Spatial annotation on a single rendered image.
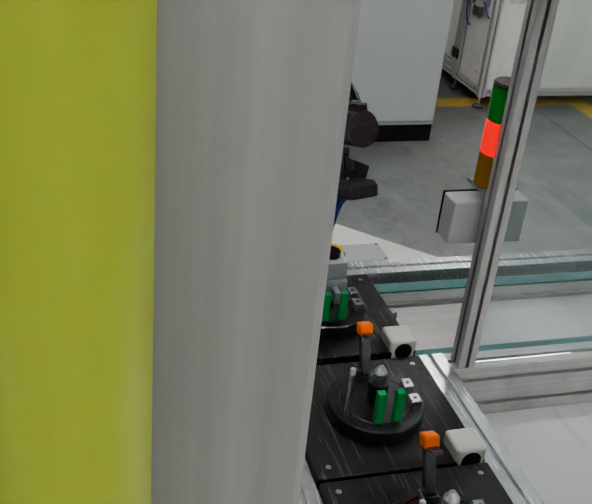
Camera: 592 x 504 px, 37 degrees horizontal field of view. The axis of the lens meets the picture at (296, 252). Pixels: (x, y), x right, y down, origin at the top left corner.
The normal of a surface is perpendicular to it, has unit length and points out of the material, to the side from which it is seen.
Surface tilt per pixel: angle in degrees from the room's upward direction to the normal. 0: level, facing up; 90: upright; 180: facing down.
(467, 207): 90
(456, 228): 90
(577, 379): 90
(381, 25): 90
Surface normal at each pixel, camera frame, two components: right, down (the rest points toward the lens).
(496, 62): 0.27, 0.49
